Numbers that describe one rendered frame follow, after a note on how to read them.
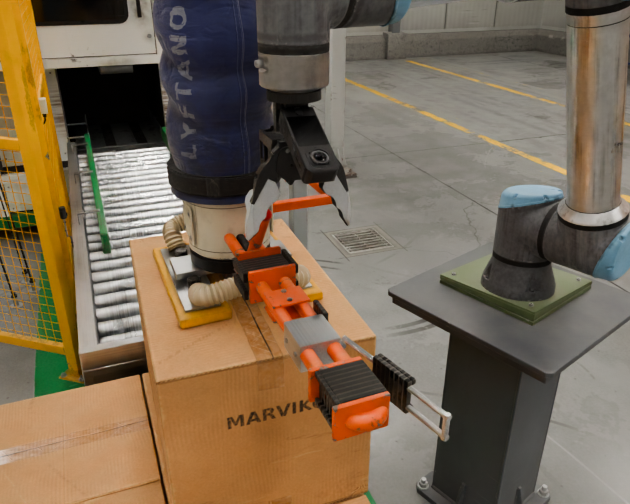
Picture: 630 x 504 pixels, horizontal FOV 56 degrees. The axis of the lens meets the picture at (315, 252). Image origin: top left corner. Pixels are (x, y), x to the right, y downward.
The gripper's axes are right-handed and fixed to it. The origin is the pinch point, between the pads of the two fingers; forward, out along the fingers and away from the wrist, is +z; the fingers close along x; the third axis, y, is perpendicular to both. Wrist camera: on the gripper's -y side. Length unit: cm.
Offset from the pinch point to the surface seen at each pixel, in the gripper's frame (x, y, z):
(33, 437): 49, 53, 67
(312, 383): 4.0, -15.1, 13.6
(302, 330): 1.6, -4.8, 12.5
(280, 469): 1, 10, 54
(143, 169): 1, 259, 68
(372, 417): -0.2, -23.8, 13.3
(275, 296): 2.2, 6.0, 12.6
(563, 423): -124, 57, 122
